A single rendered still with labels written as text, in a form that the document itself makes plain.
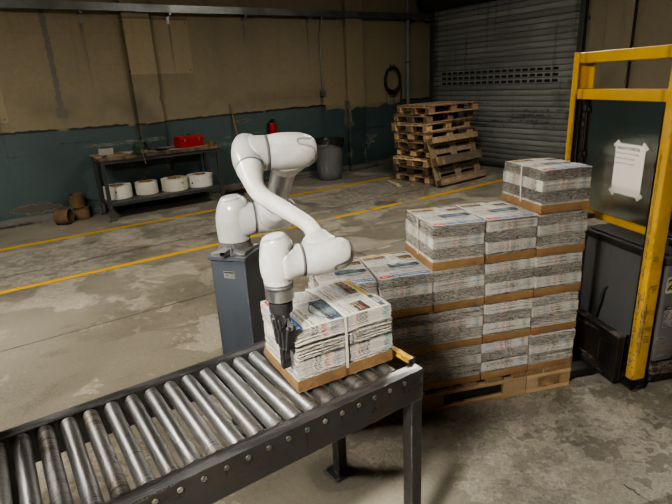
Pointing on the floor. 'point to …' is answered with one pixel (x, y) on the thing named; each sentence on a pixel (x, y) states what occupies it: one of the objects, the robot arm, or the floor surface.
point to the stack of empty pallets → (425, 119)
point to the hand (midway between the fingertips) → (285, 357)
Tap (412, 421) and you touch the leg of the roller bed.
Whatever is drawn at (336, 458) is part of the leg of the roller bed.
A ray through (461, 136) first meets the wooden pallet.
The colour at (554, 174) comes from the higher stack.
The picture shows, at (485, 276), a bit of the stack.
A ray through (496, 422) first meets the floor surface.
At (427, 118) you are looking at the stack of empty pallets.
